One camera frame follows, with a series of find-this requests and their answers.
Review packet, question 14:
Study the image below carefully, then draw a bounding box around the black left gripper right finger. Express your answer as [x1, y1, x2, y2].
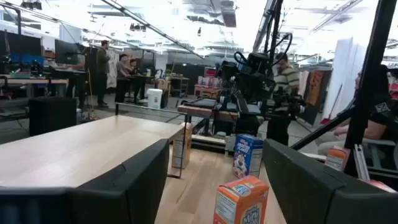
[262, 139, 398, 224]

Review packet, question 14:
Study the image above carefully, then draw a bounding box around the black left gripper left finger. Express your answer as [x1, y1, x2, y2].
[0, 139, 170, 224]

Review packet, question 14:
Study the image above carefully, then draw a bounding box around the orange Mini Wheats cereal box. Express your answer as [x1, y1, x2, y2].
[324, 145, 351, 172]
[213, 175, 270, 224]

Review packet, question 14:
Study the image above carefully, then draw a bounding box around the blue Frosted Flakes cereal box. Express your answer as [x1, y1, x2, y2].
[232, 133, 264, 179]

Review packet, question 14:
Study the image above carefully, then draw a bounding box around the person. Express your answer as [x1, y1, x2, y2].
[114, 54, 133, 103]
[129, 58, 147, 100]
[266, 52, 301, 146]
[95, 39, 112, 109]
[315, 63, 398, 156]

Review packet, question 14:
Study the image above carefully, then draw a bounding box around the silver aluminium extrusion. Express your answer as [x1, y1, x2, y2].
[353, 143, 371, 181]

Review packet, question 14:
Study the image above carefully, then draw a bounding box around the wooden workbench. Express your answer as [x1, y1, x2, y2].
[177, 98, 265, 150]

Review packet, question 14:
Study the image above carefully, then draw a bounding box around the white partition panel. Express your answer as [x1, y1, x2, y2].
[323, 37, 368, 119]

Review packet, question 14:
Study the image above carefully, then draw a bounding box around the white bin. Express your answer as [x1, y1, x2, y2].
[146, 88, 164, 110]

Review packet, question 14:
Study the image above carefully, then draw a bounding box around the black cabinet box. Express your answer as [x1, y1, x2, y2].
[28, 96, 78, 137]

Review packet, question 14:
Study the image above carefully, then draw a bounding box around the wooden desk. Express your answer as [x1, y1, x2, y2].
[0, 77, 69, 100]

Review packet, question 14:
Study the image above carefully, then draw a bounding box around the black monitor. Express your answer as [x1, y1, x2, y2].
[54, 39, 80, 65]
[0, 30, 43, 57]

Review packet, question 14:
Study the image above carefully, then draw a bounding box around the wooden shelf with black frame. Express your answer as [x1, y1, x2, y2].
[0, 102, 190, 189]

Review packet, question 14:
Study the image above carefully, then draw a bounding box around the black frame post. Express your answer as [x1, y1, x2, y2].
[252, 0, 284, 63]
[343, 0, 398, 177]

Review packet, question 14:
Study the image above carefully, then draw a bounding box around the black diagonal frame brace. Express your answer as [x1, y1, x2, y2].
[290, 101, 358, 152]

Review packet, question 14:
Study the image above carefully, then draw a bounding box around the black overhead frame beam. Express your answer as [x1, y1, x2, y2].
[99, 0, 206, 60]

